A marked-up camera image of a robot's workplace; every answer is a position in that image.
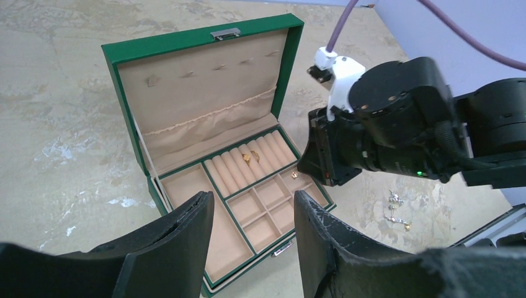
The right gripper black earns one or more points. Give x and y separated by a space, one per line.
340 150

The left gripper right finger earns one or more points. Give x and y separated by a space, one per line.
337 260

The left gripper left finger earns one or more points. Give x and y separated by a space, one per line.
165 258

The silver crystal drop earring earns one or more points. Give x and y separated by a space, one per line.
407 225

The green jewelry box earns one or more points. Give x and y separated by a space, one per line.
186 94

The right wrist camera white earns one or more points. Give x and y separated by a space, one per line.
337 74

